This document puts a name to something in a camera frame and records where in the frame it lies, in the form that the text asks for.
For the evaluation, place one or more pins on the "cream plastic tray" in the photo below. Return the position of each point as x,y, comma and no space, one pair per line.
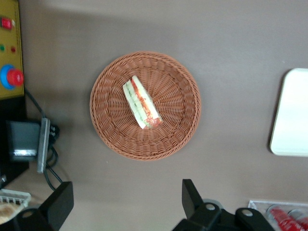
291,113

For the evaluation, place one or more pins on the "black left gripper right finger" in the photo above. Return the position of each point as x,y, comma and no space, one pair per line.
195,204

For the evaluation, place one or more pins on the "round brown wicker basket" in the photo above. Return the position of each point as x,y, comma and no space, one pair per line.
168,96

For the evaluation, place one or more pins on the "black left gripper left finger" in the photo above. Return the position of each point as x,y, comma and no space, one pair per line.
55,207

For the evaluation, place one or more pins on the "grey power inlet box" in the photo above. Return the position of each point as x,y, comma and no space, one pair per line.
26,139

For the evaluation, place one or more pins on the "red emergency stop button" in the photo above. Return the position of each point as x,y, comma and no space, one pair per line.
13,77

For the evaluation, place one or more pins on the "triangle sandwich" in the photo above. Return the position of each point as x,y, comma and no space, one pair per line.
140,102

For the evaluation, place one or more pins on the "yellow control panel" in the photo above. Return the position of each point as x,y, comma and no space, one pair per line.
10,36

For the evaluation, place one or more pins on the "clear acrylic bottle rack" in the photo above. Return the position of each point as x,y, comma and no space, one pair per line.
257,205

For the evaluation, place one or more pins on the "black machine housing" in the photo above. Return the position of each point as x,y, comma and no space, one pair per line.
12,108

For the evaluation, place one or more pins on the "rice cracker snack bag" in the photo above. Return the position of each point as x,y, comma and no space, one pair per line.
8,211

